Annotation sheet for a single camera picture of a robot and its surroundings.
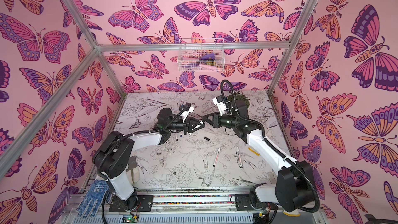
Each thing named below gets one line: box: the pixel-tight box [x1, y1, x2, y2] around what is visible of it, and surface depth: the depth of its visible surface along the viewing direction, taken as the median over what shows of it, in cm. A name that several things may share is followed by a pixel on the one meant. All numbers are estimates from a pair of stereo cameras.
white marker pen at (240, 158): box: [236, 146, 244, 168], surface depth 89 cm
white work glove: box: [282, 208, 301, 217], surface depth 71 cm
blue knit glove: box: [75, 179, 110, 219], surface depth 77 cm
